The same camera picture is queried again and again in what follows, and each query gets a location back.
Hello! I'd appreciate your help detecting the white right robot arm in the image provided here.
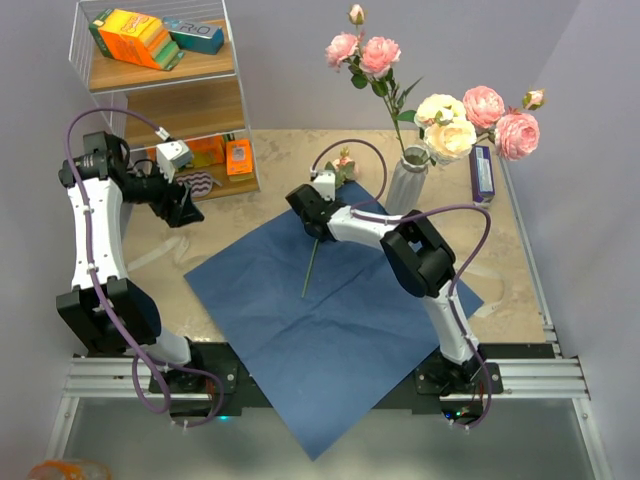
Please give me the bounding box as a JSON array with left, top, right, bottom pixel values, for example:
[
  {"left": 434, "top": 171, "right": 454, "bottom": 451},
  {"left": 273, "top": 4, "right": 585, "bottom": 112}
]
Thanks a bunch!
[{"left": 286, "top": 184, "right": 484, "bottom": 393}]

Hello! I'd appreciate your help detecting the teal toothpaste box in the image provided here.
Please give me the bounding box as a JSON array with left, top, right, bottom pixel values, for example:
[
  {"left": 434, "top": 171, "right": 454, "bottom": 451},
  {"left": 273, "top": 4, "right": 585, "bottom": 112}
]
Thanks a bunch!
[{"left": 162, "top": 16, "right": 225, "bottom": 55}]

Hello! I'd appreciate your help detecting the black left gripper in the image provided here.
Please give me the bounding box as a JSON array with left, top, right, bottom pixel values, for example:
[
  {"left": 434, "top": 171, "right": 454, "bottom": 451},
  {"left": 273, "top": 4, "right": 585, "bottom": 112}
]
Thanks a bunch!
[{"left": 122, "top": 158, "right": 204, "bottom": 227}]

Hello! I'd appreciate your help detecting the beige ribbon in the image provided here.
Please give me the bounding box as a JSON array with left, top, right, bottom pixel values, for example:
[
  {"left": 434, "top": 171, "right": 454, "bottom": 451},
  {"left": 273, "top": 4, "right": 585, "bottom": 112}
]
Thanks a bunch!
[{"left": 127, "top": 236, "right": 191, "bottom": 272}]

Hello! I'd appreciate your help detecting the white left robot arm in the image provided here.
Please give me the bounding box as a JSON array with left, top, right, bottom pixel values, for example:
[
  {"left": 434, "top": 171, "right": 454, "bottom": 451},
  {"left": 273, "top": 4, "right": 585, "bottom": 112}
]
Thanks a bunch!
[{"left": 56, "top": 131, "right": 207, "bottom": 392}]

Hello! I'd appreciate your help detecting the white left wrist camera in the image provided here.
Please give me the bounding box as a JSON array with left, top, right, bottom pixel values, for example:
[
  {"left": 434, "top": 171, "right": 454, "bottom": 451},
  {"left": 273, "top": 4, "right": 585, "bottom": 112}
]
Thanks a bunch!
[{"left": 155, "top": 140, "right": 194, "bottom": 183}]

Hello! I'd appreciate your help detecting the aluminium frame rail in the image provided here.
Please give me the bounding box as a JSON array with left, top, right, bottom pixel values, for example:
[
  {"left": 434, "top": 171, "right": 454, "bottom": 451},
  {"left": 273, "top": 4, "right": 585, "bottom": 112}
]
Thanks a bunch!
[{"left": 46, "top": 129, "right": 613, "bottom": 479}]

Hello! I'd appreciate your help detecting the orange box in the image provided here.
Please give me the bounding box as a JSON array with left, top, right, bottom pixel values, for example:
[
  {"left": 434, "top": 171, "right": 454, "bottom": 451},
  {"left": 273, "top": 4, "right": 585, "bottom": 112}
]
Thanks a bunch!
[
  {"left": 226, "top": 139, "right": 254, "bottom": 182},
  {"left": 186, "top": 135, "right": 226, "bottom": 168}
]

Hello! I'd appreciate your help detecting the orange sponge pack top shelf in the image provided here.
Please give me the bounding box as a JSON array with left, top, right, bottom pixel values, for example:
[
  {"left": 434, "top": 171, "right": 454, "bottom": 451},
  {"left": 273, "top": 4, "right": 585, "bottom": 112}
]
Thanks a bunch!
[{"left": 88, "top": 8, "right": 184, "bottom": 71}]

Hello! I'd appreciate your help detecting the orange box bottom right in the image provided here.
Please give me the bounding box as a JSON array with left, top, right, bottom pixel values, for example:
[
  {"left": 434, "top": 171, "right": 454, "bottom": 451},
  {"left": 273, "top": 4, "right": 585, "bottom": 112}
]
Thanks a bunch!
[{"left": 226, "top": 139, "right": 254, "bottom": 182}]

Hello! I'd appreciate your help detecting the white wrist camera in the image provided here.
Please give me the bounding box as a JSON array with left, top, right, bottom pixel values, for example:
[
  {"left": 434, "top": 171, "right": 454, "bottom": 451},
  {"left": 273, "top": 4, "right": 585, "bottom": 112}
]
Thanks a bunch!
[
  {"left": 155, "top": 140, "right": 194, "bottom": 183},
  {"left": 310, "top": 169, "right": 336, "bottom": 201}
]

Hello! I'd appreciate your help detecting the pink white rose stem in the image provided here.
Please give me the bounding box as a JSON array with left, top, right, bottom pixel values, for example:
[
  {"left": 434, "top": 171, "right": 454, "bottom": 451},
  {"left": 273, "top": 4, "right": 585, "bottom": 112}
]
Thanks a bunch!
[{"left": 397, "top": 94, "right": 477, "bottom": 165}]

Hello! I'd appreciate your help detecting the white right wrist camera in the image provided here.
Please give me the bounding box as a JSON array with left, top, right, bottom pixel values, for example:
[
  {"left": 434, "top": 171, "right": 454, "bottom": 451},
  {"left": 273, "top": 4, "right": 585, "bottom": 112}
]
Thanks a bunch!
[{"left": 310, "top": 169, "right": 336, "bottom": 201}]

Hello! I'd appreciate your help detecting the peach rose stem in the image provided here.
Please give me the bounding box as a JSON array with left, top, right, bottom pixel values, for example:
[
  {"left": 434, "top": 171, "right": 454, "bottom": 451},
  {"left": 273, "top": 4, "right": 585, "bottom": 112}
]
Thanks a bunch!
[{"left": 301, "top": 147, "right": 357, "bottom": 298}]

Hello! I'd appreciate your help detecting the white wire wooden shelf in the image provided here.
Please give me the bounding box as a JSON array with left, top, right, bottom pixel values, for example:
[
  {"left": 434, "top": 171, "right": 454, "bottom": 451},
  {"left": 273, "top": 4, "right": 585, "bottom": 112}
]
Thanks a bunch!
[{"left": 68, "top": 0, "right": 262, "bottom": 201}]

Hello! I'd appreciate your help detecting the orange box bottom middle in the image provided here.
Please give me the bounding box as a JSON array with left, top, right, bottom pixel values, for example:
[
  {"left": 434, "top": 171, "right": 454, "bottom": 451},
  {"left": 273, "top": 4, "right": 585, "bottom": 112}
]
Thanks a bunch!
[{"left": 186, "top": 135, "right": 226, "bottom": 168}]

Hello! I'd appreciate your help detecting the blue wrapping paper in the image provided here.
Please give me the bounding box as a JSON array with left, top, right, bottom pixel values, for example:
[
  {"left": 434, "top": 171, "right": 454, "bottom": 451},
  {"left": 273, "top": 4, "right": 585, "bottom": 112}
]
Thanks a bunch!
[{"left": 183, "top": 180, "right": 485, "bottom": 462}]

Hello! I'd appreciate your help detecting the purple wavy striped cloth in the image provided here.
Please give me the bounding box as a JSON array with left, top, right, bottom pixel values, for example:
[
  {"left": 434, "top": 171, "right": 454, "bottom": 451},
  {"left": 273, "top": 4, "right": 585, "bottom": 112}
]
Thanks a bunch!
[{"left": 175, "top": 171, "right": 223, "bottom": 201}]

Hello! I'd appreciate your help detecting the purple rectangular box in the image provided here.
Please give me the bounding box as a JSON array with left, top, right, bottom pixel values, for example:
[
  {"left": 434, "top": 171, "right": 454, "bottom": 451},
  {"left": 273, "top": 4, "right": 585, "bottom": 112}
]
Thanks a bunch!
[{"left": 469, "top": 145, "right": 496, "bottom": 209}]

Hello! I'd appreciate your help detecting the white ribbed ceramic vase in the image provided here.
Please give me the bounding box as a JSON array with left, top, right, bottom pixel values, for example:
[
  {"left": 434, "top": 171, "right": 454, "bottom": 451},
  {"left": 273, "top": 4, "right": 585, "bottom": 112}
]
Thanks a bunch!
[{"left": 385, "top": 145, "right": 429, "bottom": 215}]

